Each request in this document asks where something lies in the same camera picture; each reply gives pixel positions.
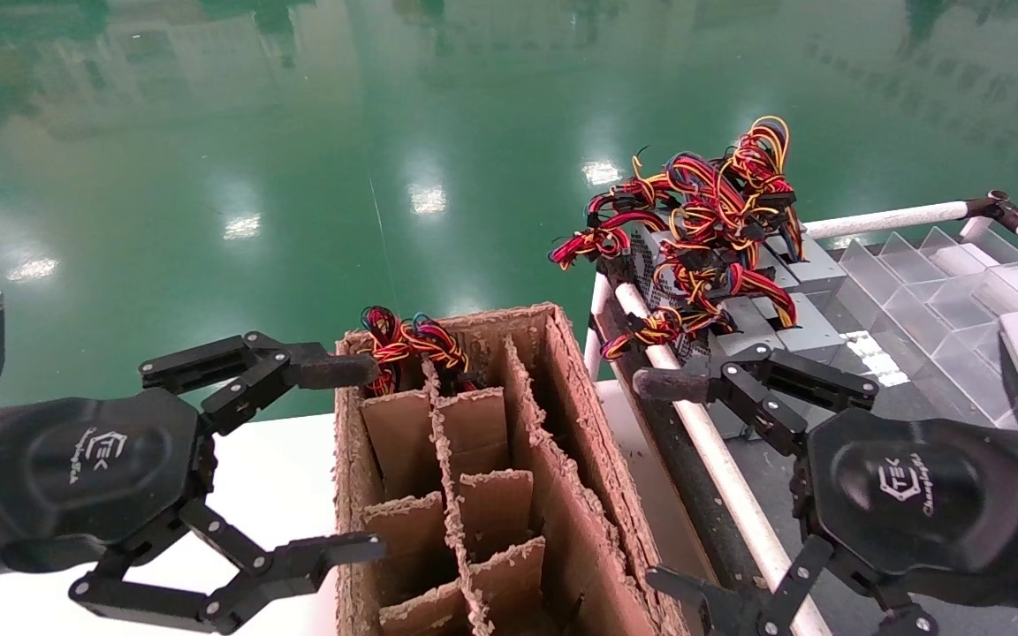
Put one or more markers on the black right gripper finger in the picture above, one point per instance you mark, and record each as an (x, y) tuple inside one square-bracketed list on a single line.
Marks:
[(677, 386)]

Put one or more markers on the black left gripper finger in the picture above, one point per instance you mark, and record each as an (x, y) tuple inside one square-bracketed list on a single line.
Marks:
[(332, 371)]

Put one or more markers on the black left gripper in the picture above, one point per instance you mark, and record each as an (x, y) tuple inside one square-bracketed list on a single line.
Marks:
[(94, 477)]

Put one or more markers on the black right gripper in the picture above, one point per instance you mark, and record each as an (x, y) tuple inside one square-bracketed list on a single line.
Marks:
[(915, 495)]

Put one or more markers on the brown cardboard divider box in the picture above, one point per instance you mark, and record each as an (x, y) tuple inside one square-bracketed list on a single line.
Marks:
[(562, 495)]

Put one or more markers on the clear acrylic divider tray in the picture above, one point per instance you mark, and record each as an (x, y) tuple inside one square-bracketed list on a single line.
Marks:
[(942, 300)]

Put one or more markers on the black pipe corner joint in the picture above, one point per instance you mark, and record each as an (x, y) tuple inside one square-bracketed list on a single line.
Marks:
[(999, 210)]

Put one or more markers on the white cart rail pipe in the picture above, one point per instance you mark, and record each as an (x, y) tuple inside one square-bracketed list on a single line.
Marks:
[(889, 218), (719, 459)]

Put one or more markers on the white cart post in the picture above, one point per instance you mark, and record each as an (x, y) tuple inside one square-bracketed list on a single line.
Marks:
[(596, 336)]

